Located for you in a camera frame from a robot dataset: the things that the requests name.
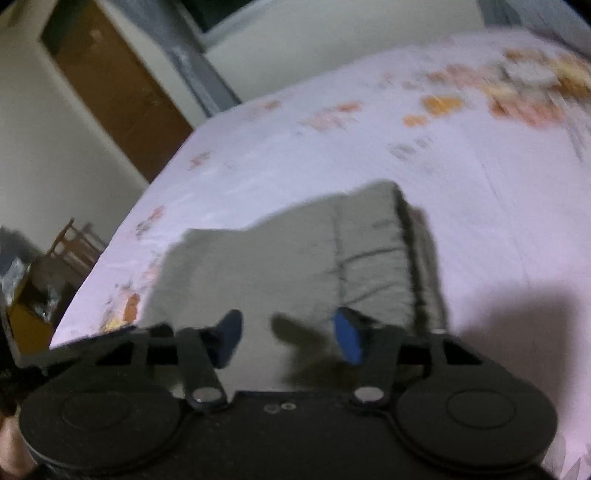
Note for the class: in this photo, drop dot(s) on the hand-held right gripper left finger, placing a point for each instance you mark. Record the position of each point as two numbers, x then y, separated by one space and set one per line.
228 337

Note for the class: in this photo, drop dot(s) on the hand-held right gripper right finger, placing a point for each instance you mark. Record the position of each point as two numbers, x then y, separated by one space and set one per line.
348 337

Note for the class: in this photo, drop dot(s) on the grey pants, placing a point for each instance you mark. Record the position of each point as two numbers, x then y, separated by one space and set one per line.
295 263

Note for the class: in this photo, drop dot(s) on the wooden chair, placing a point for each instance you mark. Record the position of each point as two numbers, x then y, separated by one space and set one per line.
74 251

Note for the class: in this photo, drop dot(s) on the yellow cardboard box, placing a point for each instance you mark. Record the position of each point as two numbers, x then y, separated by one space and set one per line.
32 314

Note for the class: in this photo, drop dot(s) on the floral bed sheet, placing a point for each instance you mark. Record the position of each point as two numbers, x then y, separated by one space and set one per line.
485 184

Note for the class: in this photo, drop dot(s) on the brown wooden door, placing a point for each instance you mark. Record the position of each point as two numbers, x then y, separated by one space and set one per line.
111 87

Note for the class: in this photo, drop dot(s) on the grey curtain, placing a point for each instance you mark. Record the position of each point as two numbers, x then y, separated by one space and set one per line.
540 16
194 60

